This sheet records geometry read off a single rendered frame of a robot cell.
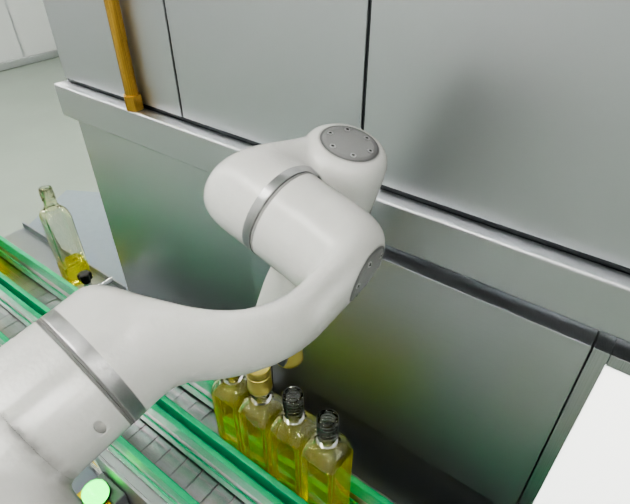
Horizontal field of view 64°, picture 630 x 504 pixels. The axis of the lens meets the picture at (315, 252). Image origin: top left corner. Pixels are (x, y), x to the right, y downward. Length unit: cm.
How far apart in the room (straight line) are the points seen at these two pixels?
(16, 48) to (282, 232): 654
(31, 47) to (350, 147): 656
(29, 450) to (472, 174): 45
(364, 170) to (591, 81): 21
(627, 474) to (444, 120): 44
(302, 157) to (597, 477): 51
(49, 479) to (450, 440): 57
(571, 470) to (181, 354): 53
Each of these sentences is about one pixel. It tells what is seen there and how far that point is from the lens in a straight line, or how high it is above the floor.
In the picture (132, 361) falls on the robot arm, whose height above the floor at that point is 148.
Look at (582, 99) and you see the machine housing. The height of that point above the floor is 154.
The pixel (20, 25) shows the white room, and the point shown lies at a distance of 683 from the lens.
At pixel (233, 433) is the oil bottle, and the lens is 84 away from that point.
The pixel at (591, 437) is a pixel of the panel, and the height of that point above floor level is 120.
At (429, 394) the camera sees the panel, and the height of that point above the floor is 113.
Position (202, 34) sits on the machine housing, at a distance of 73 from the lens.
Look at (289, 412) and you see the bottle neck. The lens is 70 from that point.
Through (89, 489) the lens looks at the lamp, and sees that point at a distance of 103.
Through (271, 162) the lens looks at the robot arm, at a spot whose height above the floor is 153.
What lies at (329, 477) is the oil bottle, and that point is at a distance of 72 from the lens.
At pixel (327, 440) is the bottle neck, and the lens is 69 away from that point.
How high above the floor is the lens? 169
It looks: 37 degrees down
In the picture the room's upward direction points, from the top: straight up
